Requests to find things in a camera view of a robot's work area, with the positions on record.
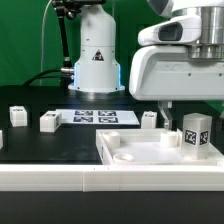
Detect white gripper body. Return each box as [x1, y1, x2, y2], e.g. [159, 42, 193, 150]
[129, 46, 224, 101]

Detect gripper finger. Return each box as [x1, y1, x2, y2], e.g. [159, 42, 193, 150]
[158, 101, 173, 130]

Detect white square tabletop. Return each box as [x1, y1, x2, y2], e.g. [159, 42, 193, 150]
[96, 128, 224, 166]

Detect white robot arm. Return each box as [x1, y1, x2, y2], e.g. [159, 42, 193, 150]
[70, 0, 224, 129]

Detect AprilTag paper sheet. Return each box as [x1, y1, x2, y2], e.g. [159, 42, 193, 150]
[57, 109, 139, 125]

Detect white L-shaped fence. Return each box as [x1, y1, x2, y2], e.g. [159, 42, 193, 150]
[0, 164, 224, 192]

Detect white part left edge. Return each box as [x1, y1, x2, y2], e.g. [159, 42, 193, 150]
[0, 130, 3, 150]

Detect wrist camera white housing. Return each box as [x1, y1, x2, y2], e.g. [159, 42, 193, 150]
[138, 15, 202, 46]

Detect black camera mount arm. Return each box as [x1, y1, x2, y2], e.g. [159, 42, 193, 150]
[52, 0, 106, 75]

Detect black cable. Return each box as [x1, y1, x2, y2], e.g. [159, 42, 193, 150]
[22, 68, 74, 87]

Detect grey cable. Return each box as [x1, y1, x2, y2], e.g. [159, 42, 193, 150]
[39, 0, 54, 87]

